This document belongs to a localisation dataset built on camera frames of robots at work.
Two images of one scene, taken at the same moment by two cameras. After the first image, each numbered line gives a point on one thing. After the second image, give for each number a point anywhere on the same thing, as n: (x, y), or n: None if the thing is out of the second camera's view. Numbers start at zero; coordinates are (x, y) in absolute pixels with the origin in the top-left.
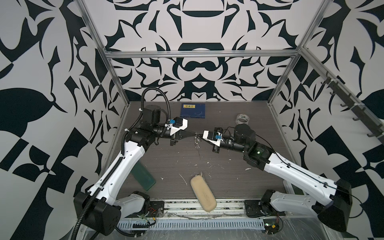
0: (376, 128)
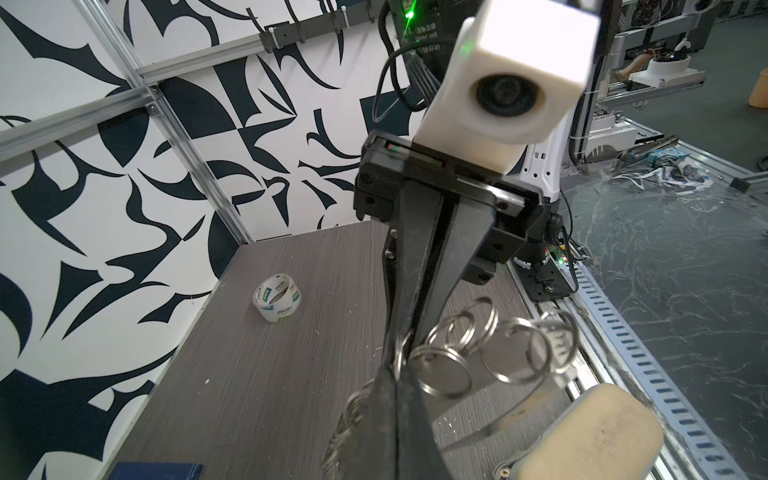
0: (313, 25)
